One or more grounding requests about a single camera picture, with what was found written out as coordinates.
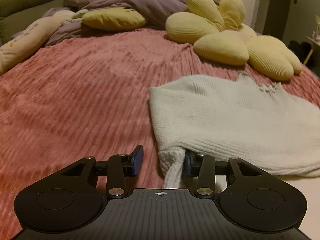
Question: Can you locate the white knit sweater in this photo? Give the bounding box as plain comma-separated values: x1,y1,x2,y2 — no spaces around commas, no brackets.
149,73,319,189

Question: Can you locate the pink ribbed bed blanket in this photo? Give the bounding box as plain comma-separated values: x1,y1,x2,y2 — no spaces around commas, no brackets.
0,27,320,240

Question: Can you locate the yellow flower plush pillow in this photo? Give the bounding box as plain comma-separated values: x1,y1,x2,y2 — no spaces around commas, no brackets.
165,0,302,81

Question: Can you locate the yellow oval cushion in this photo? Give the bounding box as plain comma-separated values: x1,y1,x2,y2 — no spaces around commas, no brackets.
81,7,148,31

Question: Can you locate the purple duvet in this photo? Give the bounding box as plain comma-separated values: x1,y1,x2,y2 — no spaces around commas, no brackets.
11,0,231,47

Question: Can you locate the small round side table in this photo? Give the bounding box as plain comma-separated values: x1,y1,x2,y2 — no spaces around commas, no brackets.
303,36,319,65

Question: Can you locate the cream long plush pillow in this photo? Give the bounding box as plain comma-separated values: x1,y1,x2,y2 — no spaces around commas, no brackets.
1,9,88,74

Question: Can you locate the cream paper gift bag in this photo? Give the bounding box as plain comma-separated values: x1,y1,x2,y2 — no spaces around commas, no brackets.
311,15,320,43

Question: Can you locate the green sofa headboard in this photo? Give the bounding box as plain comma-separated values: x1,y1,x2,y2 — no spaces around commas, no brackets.
1,0,62,44

